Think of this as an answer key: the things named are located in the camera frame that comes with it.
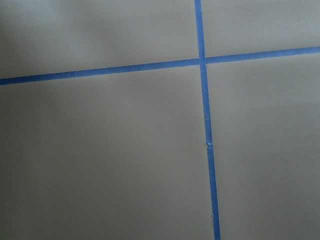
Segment brown paper table cover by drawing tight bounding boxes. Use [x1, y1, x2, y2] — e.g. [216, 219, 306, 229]
[0, 0, 320, 240]

